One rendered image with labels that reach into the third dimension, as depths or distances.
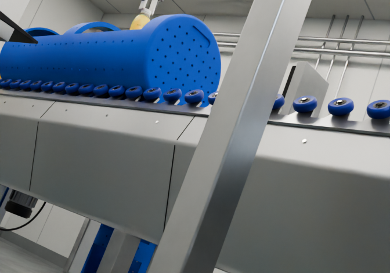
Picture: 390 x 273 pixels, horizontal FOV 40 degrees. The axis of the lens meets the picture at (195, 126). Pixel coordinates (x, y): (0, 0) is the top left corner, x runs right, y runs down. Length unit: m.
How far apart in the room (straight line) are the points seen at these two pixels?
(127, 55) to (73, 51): 0.27
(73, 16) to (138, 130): 6.39
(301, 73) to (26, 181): 0.90
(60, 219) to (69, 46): 5.14
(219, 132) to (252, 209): 0.27
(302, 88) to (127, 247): 0.51
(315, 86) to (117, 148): 0.48
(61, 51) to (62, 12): 5.77
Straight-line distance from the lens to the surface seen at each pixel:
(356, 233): 0.86
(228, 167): 0.72
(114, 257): 1.21
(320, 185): 0.89
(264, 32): 0.78
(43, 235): 6.85
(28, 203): 2.39
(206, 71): 1.51
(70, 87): 1.61
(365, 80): 5.27
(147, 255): 1.94
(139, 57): 1.38
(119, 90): 1.42
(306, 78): 1.14
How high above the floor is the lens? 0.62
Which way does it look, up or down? 13 degrees up
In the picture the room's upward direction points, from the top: 22 degrees clockwise
